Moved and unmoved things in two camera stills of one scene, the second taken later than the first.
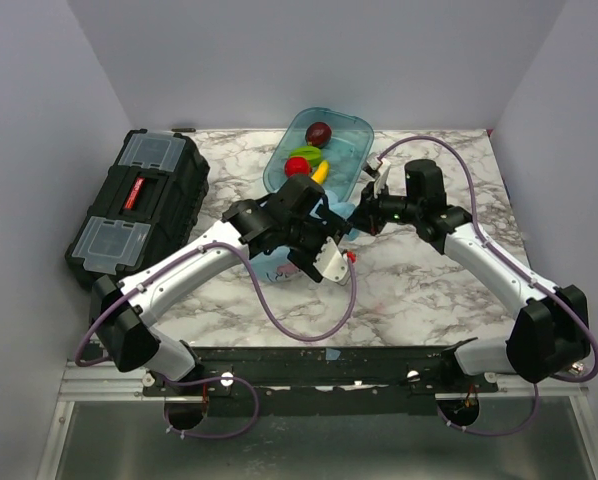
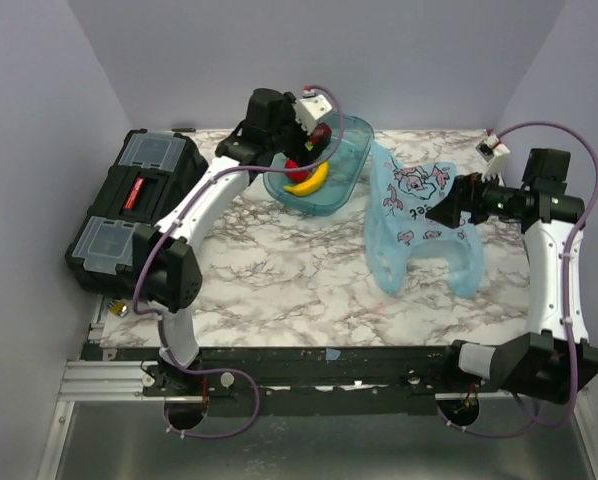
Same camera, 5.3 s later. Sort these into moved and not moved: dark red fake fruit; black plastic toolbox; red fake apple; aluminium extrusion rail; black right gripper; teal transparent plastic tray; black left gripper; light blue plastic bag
Moved: black left gripper; light blue plastic bag; black right gripper; teal transparent plastic tray
Not moved: red fake apple; dark red fake fruit; black plastic toolbox; aluminium extrusion rail
